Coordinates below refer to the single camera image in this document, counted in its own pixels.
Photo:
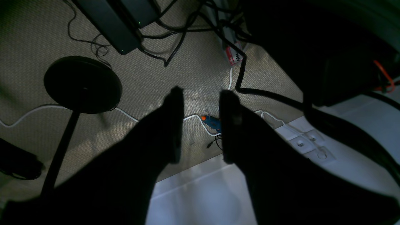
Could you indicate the black round stand base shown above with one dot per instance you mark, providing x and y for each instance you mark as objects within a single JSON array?
[{"x": 83, "y": 84}]

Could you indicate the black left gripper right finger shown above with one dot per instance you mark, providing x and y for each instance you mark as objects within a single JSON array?
[{"x": 285, "y": 188}]

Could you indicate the red white label tag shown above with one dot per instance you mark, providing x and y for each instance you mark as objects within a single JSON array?
[{"x": 233, "y": 56}]

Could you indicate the blue orange clamp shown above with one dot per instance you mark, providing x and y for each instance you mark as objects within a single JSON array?
[{"x": 212, "y": 122}]

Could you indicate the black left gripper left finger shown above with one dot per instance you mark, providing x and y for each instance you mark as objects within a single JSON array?
[{"x": 115, "y": 187}]

